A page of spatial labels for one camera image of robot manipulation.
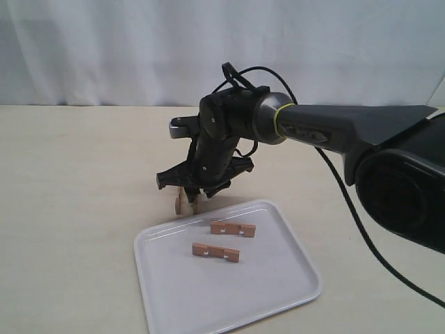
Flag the white plastic tray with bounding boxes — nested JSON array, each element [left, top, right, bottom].
[[133, 200, 322, 333]]

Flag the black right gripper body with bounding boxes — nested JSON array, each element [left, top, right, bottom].
[[156, 134, 254, 190]]

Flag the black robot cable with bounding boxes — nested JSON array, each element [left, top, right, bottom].
[[208, 62, 445, 310]]

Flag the notched wooden piece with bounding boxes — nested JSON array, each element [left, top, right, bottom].
[[192, 243, 240, 263], [175, 187, 184, 215], [210, 221, 256, 238], [192, 195, 201, 215]]

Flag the white backdrop curtain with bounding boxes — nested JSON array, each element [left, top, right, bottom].
[[1, 0, 444, 106]]

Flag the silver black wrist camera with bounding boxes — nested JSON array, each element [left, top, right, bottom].
[[169, 116, 200, 139]]

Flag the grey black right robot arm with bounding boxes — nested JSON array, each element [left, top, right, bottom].
[[156, 86, 444, 252]]

